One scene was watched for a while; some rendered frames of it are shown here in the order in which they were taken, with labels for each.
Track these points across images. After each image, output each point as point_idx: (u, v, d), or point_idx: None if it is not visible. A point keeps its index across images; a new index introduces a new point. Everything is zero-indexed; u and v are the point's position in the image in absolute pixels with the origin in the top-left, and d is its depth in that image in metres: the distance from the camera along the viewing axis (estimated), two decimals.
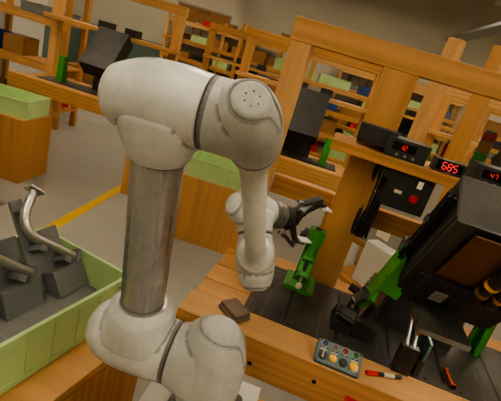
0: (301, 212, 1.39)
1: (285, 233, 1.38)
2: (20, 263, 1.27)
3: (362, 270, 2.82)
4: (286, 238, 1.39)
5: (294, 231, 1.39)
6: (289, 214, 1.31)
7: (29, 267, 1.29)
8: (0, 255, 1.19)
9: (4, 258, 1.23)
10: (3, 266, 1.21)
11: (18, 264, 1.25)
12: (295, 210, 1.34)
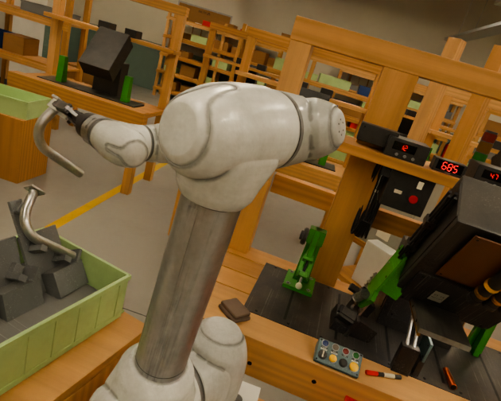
0: None
1: None
2: (73, 164, 1.42)
3: (362, 270, 2.82)
4: None
5: None
6: None
7: (79, 169, 1.43)
8: (56, 153, 1.34)
9: (60, 156, 1.37)
10: (56, 163, 1.36)
11: (70, 165, 1.39)
12: (81, 114, 1.16)
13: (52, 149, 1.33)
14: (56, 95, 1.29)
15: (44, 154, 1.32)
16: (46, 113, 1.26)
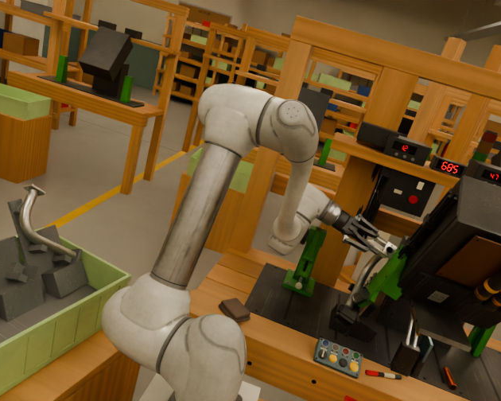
0: (358, 228, 1.57)
1: (347, 237, 1.53)
2: None
3: (362, 270, 2.82)
4: (352, 241, 1.53)
5: (356, 234, 1.54)
6: (343, 211, 1.55)
7: (350, 301, 1.56)
8: (360, 277, 1.61)
9: (362, 286, 1.60)
10: None
11: (352, 290, 1.59)
12: (350, 215, 1.57)
13: (364, 276, 1.61)
14: (394, 247, 1.54)
15: None
16: None
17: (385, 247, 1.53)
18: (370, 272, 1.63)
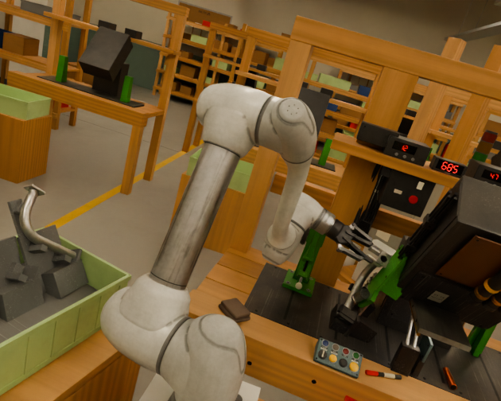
0: (352, 238, 1.56)
1: (342, 246, 1.52)
2: (350, 307, 1.56)
3: (362, 270, 2.82)
4: (346, 251, 1.52)
5: (351, 243, 1.53)
6: (336, 219, 1.54)
7: None
8: (355, 286, 1.60)
9: None
10: None
11: (347, 300, 1.57)
12: (343, 223, 1.56)
13: (359, 286, 1.60)
14: (389, 256, 1.53)
15: None
16: (375, 258, 1.58)
17: (379, 255, 1.52)
18: (364, 282, 1.62)
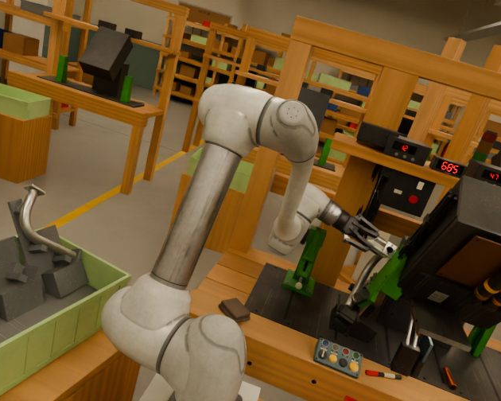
0: (359, 228, 1.57)
1: (348, 237, 1.53)
2: None
3: (362, 270, 2.82)
4: (352, 241, 1.53)
5: (357, 234, 1.54)
6: (343, 211, 1.55)
7: (350, 300, 1.56)
8: (360, 277, 1.61)
9: (362, 286, 1.60)
10: None
11: (352, 290, 1.59)
12: (350, 215, 1.57)
13: (364, 276, 1.61)
14: (394, 247, 1.54)
15: None
16: (382, 250, 1.59)
17: (386, 246, 1.53)
18: (370, 272, 1.63)
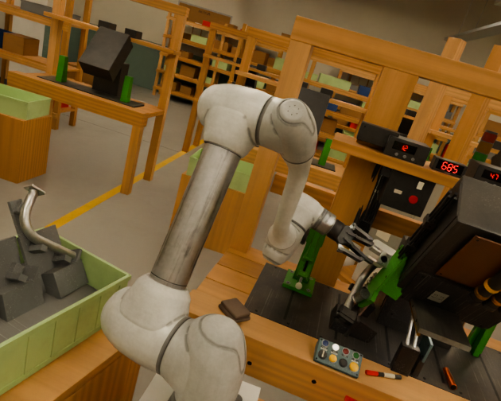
0: (353, 238, 1.56)
1: (342, 247, 1.53)
2: (350, 307, 1.56)
3: (362, 270, 2.82)
4: (346, 251, 1.52)
5: (351, 243, 1.53)
6: (337, 219, 1.54)
7: None
8: (355, 286, 1.60)
9: None
10: None
11: (347, 300, 1.57)
12: (344, 223, 1.56)
13: (359, 286, 1.60)
14: (389, 257, 1.53)
15: None
16: (376, 258, 1.58)
17: (380, 255, 1.52)
18: (364, 282, 1.62)
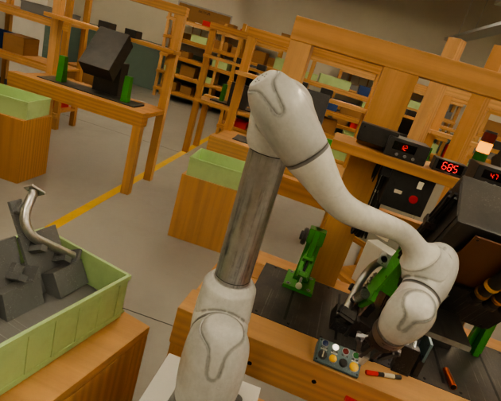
0: None
1: (362, 340, 1.14)
2: (350, 307, 1.56)
3: (362, 270, 2.82)
4: (358, 343, 1.16)
5: (370, 349, 1.15)
6: None
7: None
8: (355, 286, 1.60)
9: None
10: None
11: (347, 300, 1.57)
12: None
13: (359, 286, 1.60)
14: (389, 257, 1.53)
15: None
16: (376, 258, 1.58)
17: (380, 255, 1.52)
18: (364, 282, 1.62)
